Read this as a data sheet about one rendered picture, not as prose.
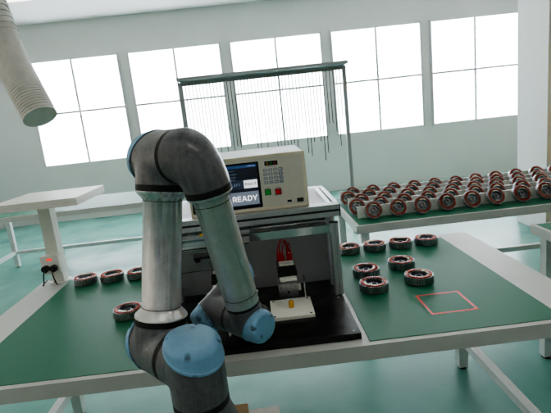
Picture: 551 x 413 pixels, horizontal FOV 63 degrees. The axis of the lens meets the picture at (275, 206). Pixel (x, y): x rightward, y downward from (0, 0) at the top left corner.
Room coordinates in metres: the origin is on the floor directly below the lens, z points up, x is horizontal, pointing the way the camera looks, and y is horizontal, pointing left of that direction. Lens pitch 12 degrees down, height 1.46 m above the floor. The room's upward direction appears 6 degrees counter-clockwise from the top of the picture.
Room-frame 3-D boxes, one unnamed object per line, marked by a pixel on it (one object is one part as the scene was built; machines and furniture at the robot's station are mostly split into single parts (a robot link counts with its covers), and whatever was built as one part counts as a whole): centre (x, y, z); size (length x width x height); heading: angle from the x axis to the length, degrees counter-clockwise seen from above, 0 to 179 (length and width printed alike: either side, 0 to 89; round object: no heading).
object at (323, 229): (1.58, 0.11, 1.03); 0.62 x 0.01 x 0.03; 91
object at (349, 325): (1.50, 0.10, 0.76); 0.64 x 0.47 x 0.02; 91
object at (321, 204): (1.80, 0.11, 1.09); 0.68 x 0.44 x 0.05; 91
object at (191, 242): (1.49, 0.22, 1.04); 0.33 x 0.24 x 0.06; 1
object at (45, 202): (2.04, 1.02, 0.98); 0.37 x 0.35 x 0.46; 91
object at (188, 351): (0.83, 0.20, 0.98); 0.13 x 0.12 x 0.14; 44
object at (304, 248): (1.74, 0.11, 0.92); 0.66 x 0.01 x 0.30; 91
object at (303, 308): (1.48, -0.02, 0.78); 0.15 x 0.15 x 0.01; 1
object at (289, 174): (1.80, 0.10, 1.22); 0.44 x 0.39 x 0.20; 91
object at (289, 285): (1.63, -0.01, 0.80); 0.07 x 0.05 x 0.06; 91
